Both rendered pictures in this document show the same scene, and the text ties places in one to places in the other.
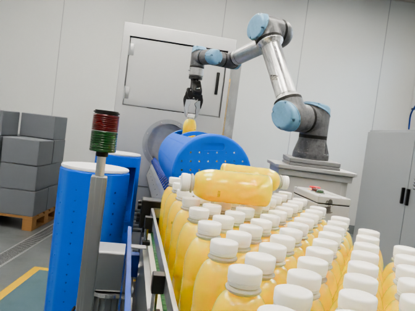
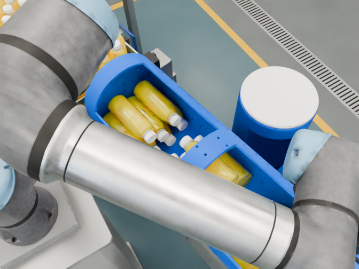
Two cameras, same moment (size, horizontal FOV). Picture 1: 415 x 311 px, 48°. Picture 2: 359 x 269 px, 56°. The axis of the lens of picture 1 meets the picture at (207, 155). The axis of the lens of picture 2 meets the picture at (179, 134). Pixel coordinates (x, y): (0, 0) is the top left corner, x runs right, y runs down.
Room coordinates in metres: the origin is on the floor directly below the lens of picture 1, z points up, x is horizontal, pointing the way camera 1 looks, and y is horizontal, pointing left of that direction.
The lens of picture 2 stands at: (2.39, -0.21, 2.02)
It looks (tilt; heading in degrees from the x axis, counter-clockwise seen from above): 59 degrees down; 151
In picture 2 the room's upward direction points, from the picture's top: 4 degrees counter-clockwise
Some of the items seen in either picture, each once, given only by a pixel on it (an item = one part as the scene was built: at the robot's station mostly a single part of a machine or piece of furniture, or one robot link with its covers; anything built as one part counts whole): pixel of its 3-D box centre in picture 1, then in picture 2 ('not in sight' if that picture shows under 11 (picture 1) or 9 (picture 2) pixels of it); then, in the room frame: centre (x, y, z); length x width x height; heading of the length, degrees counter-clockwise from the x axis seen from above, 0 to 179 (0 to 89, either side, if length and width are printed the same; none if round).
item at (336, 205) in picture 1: (318, 208); not in sight; (1.41, -0.36, 1.05); 0.20 x 0.10 x 0.10; 10
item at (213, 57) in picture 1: (212, 57); (328, 174); (2.33, 0.03, 1.61); 0.11 x 0.11 x 0.08; 38
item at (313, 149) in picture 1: (311, 146); (20, 209); (1.95, -0.43, 1.23); 0.15 x 0.15 x 0.10
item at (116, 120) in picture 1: (105, 123); not in sight; (1.13, 0.25, 1.23); 0.06 x 0.06 x 0.04
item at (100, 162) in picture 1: (103, 143); not in sight; (1.13, 0.25, 1.18); 0.06 x 0.06 x 0.16
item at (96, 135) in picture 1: (103, 141); not in sight; (1.13, 0.25, 1.18); 0.06 x 0.06 x 0.05
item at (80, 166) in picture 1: (96, 167); (279, 95); (1.93, 0.46, 1.03); 0.28 x 0.28 x 0.01
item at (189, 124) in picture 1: (188, 134); not in sight; (2.38, 0.11, 1.21); 0.07 x 0.07 x 0.18
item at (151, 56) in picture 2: (152, 215); (148, 68); (1.49, 0.15, 0.95); 0.10 x 0.07 x 0.10; 100
